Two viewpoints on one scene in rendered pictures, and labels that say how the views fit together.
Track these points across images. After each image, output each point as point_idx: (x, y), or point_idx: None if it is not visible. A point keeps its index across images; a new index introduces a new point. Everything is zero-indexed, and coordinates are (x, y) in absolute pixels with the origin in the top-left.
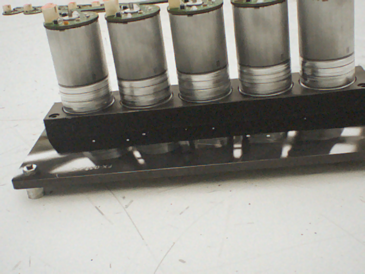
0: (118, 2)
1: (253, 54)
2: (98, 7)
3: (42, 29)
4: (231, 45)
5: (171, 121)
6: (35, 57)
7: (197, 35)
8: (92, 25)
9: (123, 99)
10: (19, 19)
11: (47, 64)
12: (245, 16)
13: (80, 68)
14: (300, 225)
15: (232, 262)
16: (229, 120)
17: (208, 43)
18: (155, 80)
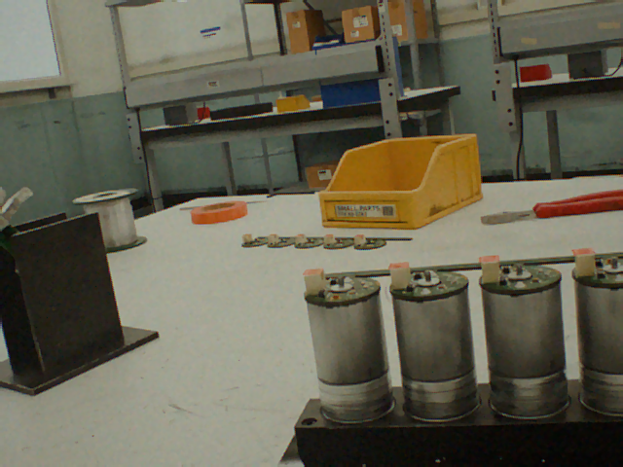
0: (409, 269)
1: (606, 354)
2: (379, 271)
3: (290, 269)
4: None
5: (479, 444)
6: (280, 311)
7: (524, 324)
8: (371, 301)
9: (408, 405)
10: (262, 254)
11: (296, 324)
12: (596, 299)
13: (351, 360)
14: None
15: None
16: (567, 449)
17: (539, 335)
18: (458, 383)
